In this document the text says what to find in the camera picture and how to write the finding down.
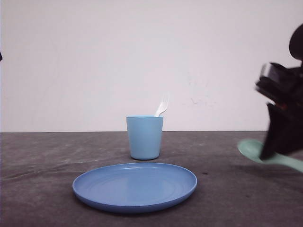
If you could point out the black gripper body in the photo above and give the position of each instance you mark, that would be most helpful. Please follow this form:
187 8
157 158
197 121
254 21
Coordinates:
282 85

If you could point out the light blue plastic cup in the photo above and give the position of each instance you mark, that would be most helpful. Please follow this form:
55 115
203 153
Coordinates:
144 136

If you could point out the white plastic fork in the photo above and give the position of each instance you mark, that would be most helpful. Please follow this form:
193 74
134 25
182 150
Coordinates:
163 105

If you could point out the mint green plastic spoon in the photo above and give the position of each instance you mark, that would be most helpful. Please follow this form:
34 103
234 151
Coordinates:
252 150

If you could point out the blue plastic plate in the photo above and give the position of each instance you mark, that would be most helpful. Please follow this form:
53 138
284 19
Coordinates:
135 187

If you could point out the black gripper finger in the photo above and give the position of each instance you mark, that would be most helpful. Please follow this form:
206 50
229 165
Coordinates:
285 133

